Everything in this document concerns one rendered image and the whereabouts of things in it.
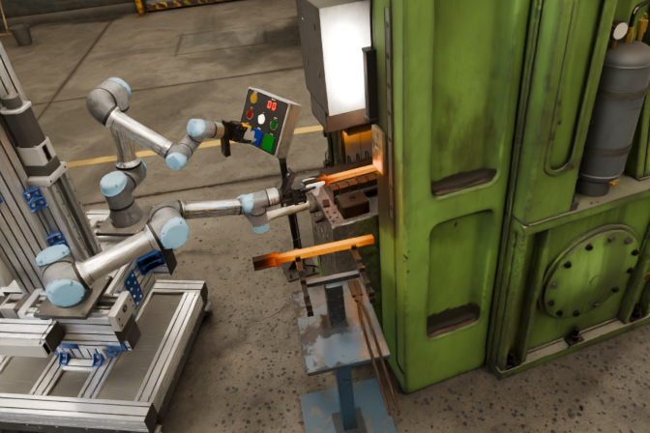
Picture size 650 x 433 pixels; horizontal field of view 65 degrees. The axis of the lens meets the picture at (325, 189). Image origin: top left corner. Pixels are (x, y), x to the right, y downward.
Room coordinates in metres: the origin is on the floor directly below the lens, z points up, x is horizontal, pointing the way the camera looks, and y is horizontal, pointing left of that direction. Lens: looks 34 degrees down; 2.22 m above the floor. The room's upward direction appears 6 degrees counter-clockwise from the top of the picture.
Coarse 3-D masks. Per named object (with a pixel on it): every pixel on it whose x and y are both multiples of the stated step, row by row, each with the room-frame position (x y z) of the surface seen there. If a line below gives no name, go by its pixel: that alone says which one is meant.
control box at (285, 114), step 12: (264, 96) 2.40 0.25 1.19; (276, 96) 2.42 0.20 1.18; (252, 108) 2.42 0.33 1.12; (264, 108) 2.36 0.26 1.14; (276, 108) 2.30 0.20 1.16; (288, 108) 2.25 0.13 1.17; (300, 108) 2.30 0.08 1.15; (240, 120) 2.46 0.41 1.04; (252, 120) 2.39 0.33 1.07; (264, 120) 2.32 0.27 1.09; (276, 120) 2.27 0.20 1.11; (288, 120) 2.24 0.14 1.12; (264, 132) 2.29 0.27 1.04; (276, 132) 2.23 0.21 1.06; (288, 132) 2.24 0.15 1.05; (252, 144) 2.31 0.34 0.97; (276, 144) 2.20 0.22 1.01; (288, 144) 2.23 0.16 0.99; (276, 156) 2.17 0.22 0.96
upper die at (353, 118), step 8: (312, 96) 1.94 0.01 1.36; (312, 104) 1.94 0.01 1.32; (312, 112) 1.96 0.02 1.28; (320, 112) 1.84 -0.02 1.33; (344, 112) 1.80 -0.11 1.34; (352, 112) 1.81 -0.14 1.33; (360, 112) 1.82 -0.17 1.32; (320, 120) 1.85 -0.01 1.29; (328, 120) 1.78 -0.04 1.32; (336, 120) 1.79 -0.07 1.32; (344, 120) 1.80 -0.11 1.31; (352, 120) 1.81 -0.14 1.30; (360, 120) 1.82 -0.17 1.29; (328, 128) 1.78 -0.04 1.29; (336, 128) 1.79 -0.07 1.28; (344, 128) 1.80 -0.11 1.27
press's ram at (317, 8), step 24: (312, 0) 1.85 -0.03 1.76; (336, 0) 1.81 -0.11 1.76; (360, 0) 1.78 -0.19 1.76; (312, 24) 1.82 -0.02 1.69; (336, 24) 1.75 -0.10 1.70; (360, 24) 1.77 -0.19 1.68; (312, 48) 1.85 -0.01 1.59; (336, 48) 1.75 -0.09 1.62; (360, 48) 1.77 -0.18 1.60; (312, 72) 1.89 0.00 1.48; (336, 72) 1.74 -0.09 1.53; (360, 72) 1.77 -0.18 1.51; (336, 96) 1.74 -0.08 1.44; (360, 96) 1.77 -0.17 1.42
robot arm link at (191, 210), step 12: (168, 204) 1.68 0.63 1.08; (180, 204) 1.72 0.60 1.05; (192, 204) 1.75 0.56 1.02; (204, 204) 1.77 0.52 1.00; (216, 204) 1.79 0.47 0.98; (228, 204) 1.82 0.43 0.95; (240, 204) 1.84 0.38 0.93; (192, 216) 1.73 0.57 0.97; (204, 216) 1.75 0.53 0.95; (216, 216) 1.78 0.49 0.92
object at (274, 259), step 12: (348, 240) 1.44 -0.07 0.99; (360, 240) 1.44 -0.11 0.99; (372, 240) 1.44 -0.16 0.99; (276, 252) 1.41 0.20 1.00; (288, 252) 1.41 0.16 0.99; (300, 252) 1.40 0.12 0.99; (312, 252) 1.40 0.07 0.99; (324, 252) 1.41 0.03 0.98; (264, 264) 1.38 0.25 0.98; (276, 264) 1.37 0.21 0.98
